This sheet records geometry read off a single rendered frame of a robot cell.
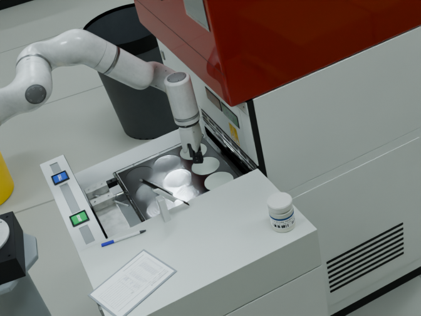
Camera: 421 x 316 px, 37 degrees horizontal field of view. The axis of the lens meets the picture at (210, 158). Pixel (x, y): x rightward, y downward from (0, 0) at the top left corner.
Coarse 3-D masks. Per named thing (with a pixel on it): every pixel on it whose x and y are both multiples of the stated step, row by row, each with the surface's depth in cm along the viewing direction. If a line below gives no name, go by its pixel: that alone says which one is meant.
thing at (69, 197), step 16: (64, 160) 231; (48, 176) 225; (64, 192) 216; (80, 192) 213; (64, 208) 208; (80, 208) 207; (80, 224) 200; (96, 224) 198; (80, 240) 194; (96, 240) 193
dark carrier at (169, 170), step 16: (208, 144) 231; (160, 160) 230; (176, 160) 228; (192, 160) 226; (128, 176) 226; (144, 176) 224; (160, 176) 222; (176, 176) 220; (192, 176) 218; (144, 192) 216; (176, 192) 213; (192, 192) 211; (144, 208) 210
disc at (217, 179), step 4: (216, 172) 217; (220, 172) 217; (224, 172) 216; (228, 172) 216; (208, 176) 216; (212, 176) 216; (216, 176) 215; (220, 176) 215; (224, 176) 215; (228, 176) 214; (232, 176) 214; (208, 180) 215; (212, 180) 214; (216, 180) 214; (220, 180) 213; (224, 180) 213; (228, 180) 213; (208, 184) 213; (212, 184) 212; (216, 184) 212; (220, 184) 212; (208, 188) 211; (212, 188) 211
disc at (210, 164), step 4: (204, 160) 224; (208, 160) 224; (212, 160) 223; (216, 160) 223; (196, 164) 223; (200, 164) 223; (204, 164) 222; (208, 164) 222; (212, 164) 221; (216, 164) 221; (192, 168) 222; (196, 168) 221; (200, 168) 221; (204, 168) 220; (208, 168) 220; (212, 168) 219; (216, 168) 219; (196, 172) 219; (200, 172) 219; (204, 172) 218; (208, 172) 218
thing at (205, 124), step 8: (208, 128) 235; (208, 136) 240; (216, 136) 230; (216, 144) 235; (224, 144) 224; (224, 152) 230; (232, 152) 219; (232, 160) 225; (240, 160) 214; (240, 168) 221; (248, 168) 209
